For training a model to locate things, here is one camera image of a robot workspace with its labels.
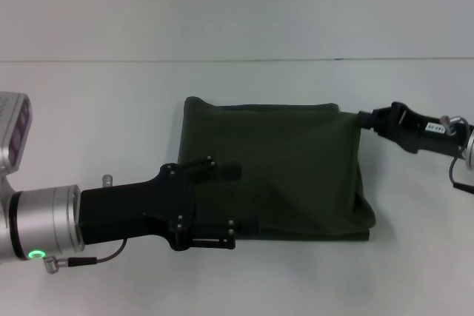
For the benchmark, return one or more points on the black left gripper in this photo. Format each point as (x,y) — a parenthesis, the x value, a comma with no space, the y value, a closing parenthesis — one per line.
(137,208)

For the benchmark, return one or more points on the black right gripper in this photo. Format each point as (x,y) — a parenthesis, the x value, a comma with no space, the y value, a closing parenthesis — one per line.
(414,127)

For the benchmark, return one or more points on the dark green t-shirt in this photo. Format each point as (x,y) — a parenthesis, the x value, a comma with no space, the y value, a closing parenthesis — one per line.
(289,168)

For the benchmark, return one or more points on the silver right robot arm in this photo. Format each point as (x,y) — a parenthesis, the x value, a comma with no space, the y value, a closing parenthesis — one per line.
(470,147)

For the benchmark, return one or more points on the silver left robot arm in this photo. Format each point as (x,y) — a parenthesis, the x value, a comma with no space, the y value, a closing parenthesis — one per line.
(40,220)

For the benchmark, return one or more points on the small silver connector plug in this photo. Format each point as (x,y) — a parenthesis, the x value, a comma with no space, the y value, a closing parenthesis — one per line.
(107,180)
(450,123)

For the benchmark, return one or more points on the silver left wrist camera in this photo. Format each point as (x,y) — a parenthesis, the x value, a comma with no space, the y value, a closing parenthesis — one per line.
(15,131)

